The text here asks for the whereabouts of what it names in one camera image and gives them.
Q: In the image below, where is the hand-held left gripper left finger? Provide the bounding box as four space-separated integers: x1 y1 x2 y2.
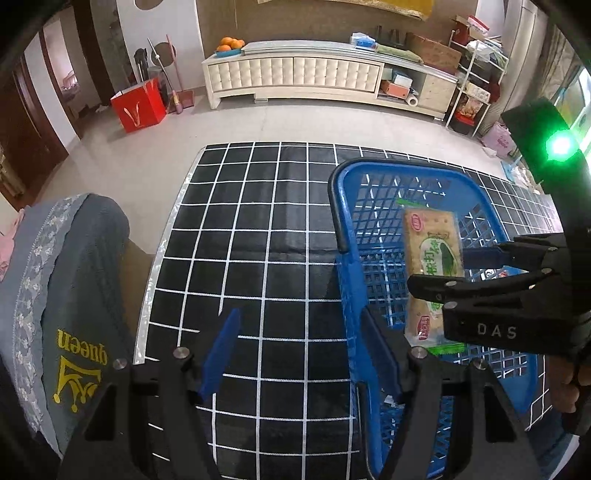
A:
58 308 243 480

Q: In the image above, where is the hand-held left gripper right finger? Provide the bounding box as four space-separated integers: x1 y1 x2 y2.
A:
360 307 543 480

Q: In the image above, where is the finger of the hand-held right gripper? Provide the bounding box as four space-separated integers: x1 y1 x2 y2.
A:
462 233 561 274
406 270 555 315

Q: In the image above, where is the green cracker packet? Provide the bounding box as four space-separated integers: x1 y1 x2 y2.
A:
403 208 465 355

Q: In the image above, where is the blue plastic basket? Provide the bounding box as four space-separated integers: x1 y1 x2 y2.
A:
329 158 551 480

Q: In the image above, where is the person's right hand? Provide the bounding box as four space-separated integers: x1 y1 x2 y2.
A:
549 354 579 417

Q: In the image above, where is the black checked tablecloth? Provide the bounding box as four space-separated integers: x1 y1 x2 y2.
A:
134 142 565 480

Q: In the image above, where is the pink shopping bag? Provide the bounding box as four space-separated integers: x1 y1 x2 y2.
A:
482 122 518 158

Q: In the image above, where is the printed gift box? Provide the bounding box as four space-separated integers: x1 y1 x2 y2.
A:
456 93 491 136

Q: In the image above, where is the grey embroidered chair cover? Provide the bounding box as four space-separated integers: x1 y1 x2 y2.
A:
0 193 136 459

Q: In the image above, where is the white metal rack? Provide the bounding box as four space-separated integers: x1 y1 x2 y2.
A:
444 17 511 138

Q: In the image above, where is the brown cardboard box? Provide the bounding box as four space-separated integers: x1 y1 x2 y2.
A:
406 33 463 73

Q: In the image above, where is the green cushion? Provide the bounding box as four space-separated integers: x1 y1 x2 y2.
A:
376 44 424 64

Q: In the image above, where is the cream tufted TV cabinet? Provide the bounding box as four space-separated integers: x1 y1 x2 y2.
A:
202 40 461 122

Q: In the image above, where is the brown wooden door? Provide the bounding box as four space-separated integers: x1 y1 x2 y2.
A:
0 60 71 204

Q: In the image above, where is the pink-handled broom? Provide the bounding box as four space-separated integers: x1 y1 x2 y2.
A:
165 34 184 114

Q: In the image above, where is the yellow wall hanging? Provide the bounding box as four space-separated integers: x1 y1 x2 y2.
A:
323 0 435 22

